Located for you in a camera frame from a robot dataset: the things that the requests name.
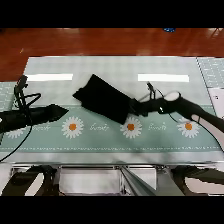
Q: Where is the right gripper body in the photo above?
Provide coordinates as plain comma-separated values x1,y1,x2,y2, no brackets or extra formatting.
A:
128,97,151,118

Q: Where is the black garment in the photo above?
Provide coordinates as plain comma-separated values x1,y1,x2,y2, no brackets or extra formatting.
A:
72,73,135,126

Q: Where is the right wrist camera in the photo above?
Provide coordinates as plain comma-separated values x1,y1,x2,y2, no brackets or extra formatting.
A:
145,81,158,101

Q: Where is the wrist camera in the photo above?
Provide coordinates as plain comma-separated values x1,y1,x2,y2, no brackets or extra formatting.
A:
145,81,158,101
13,74,31,111

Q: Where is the silver frame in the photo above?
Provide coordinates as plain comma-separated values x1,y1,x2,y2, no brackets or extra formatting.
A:
9,162,224,197

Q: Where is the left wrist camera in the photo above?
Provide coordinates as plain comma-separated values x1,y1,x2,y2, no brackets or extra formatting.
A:
13,74,31,111

